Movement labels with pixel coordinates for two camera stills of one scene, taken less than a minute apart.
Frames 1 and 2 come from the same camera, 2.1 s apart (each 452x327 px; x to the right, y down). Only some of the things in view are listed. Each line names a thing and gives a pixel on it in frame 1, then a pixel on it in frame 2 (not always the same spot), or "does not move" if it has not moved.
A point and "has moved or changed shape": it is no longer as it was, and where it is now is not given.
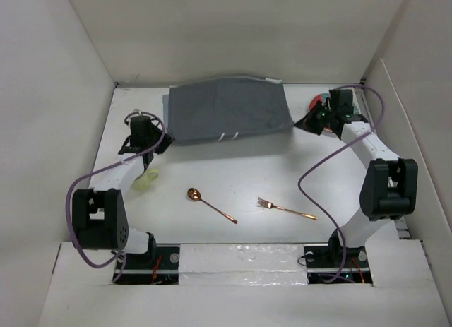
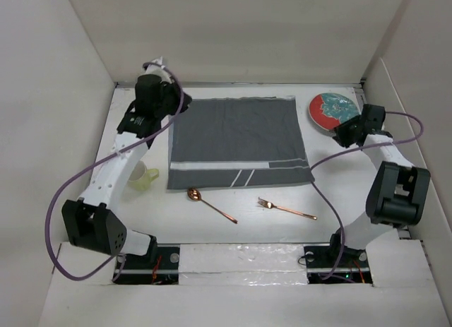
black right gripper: x=307 y=122 to x=342 y=138
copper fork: x=270 y=205 does not move
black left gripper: x=165 y=141 to x=174 y=89
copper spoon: x=195 y=194 does not move
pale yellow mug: x=143 y=182 does not move
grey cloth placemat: x=225 y=106 has moved or changed shape
